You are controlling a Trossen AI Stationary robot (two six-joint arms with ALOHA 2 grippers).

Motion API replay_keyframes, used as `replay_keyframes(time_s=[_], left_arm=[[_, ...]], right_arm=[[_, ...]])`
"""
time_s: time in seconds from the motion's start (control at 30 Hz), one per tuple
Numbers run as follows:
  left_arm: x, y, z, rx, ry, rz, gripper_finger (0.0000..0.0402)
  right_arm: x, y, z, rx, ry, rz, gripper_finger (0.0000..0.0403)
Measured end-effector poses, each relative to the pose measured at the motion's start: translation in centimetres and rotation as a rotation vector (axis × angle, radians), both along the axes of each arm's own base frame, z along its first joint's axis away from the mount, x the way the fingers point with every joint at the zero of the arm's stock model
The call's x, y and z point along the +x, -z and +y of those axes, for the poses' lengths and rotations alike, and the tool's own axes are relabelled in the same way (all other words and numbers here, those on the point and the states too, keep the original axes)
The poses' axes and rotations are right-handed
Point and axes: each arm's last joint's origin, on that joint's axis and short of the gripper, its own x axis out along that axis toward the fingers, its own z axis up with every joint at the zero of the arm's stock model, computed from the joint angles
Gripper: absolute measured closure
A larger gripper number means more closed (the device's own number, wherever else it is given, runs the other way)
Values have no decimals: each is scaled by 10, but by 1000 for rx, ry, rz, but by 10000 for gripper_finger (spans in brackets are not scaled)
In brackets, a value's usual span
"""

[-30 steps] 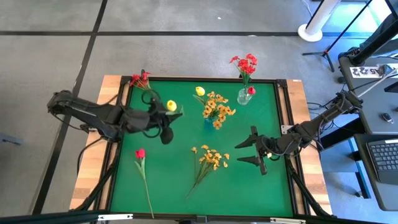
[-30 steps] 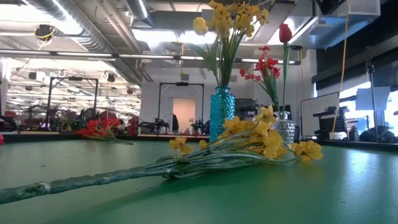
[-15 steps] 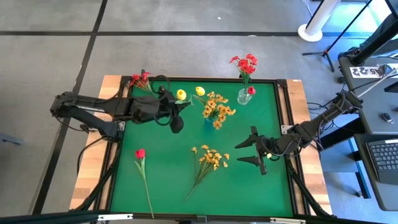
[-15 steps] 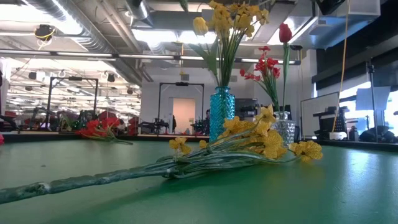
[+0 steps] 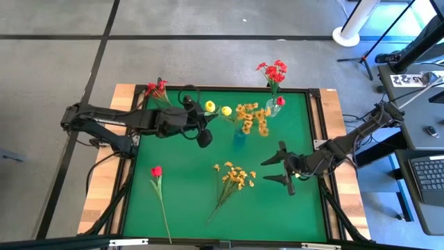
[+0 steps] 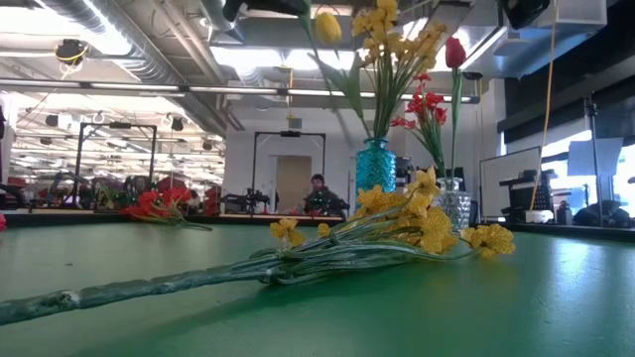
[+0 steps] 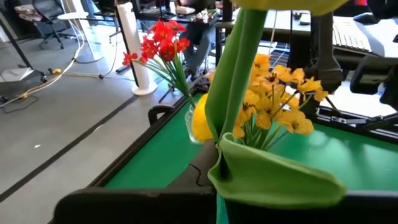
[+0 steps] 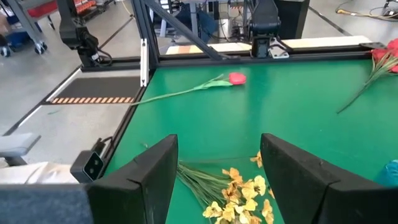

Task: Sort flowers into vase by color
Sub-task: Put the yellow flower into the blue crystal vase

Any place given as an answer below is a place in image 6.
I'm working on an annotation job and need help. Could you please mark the blue textured glass vase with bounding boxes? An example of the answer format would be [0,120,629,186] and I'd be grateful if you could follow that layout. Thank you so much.
[354,137,398,195]

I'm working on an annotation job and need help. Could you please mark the white sheet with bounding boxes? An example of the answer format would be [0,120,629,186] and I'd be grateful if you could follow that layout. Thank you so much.
[568,137,625,178]

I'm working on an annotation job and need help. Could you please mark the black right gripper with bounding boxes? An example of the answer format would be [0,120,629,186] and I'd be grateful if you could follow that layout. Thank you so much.
[499,0,552,30]

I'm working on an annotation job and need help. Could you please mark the black equipment stack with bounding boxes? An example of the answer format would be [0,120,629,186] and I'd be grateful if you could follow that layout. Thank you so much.
[498,168,560,224]

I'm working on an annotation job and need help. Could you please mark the person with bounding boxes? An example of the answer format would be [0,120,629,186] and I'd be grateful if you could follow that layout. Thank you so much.
[303,173,351,219]

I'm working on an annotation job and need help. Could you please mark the black aluminium frame rig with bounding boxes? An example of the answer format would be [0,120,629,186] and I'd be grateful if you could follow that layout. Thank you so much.
[73,122,158,209]
[251,130,327,215]

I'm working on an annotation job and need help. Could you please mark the black equipment rack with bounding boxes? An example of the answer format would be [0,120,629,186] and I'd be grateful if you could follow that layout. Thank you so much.
[395,156,416,194]

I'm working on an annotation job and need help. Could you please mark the clear cut-glass vase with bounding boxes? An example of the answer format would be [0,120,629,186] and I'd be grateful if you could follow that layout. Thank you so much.
[432,177,472,233]

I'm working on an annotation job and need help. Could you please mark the black ceiling camera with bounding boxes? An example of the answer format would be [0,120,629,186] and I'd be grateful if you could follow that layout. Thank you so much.
[53,38,90,68]

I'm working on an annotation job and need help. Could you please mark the yellow artificial flower bunch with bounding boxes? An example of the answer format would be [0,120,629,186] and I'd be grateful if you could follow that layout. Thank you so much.
[0,166,517,327]
[350,0,448,140]

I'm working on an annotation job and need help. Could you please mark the interior door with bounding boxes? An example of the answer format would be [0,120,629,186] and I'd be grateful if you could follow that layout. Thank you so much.
[275,156,313,214]

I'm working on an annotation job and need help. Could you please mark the yellow hanging cable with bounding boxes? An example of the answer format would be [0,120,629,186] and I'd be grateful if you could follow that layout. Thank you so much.
[529,0,561,212]

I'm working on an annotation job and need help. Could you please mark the black light stand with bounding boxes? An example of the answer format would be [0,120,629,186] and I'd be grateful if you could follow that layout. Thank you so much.
[583,96,607,228]

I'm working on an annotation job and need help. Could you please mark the yellow artificial tulip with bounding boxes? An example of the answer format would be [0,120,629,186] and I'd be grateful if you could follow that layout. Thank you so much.
[297,4,373,140]

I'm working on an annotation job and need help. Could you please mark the dark bag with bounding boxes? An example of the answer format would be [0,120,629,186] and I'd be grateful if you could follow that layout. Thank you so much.
[572,199,635,229]

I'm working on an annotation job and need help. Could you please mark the red artificial flower bunch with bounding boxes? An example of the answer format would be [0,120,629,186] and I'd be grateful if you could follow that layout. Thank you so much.
[389,72,449,179]
[120,186,213,233]

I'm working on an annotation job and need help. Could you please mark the small white box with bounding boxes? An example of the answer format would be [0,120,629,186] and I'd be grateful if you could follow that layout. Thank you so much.
[524,209,555,224]

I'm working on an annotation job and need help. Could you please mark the silver ventilation duct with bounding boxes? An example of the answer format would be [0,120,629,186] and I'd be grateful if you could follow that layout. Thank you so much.
[42,0,229,138]

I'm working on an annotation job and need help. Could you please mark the long ceiling light bar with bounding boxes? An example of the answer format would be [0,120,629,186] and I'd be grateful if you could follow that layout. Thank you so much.
[0,77,480,103]

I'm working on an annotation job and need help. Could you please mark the black table frame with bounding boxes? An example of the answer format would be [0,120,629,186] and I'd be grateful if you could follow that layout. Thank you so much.
[0,210,635,244]

